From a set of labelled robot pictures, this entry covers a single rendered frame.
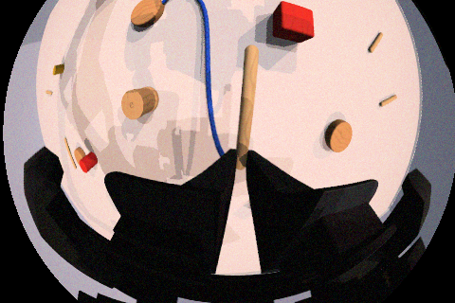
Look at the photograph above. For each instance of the blue string with wooden stick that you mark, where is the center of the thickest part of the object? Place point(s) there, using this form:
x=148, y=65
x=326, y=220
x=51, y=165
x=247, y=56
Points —
x=247, y=97

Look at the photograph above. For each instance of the tan wooden cylinder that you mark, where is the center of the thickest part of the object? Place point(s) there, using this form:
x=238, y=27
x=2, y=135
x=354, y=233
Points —
x=136, y=103

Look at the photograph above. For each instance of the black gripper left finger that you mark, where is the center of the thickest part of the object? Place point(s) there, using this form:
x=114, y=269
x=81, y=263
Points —
x=201, y=206

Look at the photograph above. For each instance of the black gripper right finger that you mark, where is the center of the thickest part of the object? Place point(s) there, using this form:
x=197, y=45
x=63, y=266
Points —
x=284, y=209

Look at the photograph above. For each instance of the short yellow cylinder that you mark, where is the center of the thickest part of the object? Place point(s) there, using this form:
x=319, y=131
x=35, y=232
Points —
x=58, y=69

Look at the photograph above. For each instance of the red cylinder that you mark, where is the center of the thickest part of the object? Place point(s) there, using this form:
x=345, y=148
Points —
x=88, y=162

